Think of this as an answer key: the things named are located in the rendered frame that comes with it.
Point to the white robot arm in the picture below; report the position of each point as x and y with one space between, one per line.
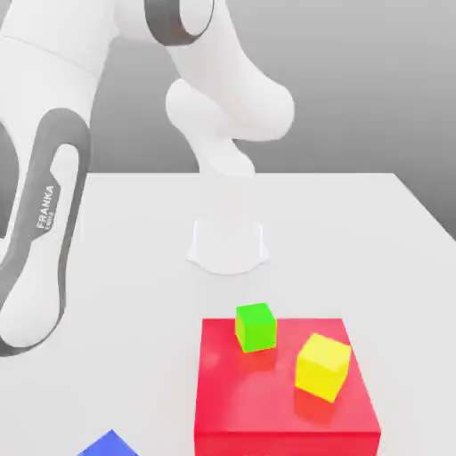
228 92

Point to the small green cube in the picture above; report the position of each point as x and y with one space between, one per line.
256 329

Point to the small yellow cube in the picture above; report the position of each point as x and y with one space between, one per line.
320 367

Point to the small blue cube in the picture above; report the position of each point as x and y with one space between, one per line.
108 445

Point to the large red box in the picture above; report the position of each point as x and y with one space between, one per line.
249 399

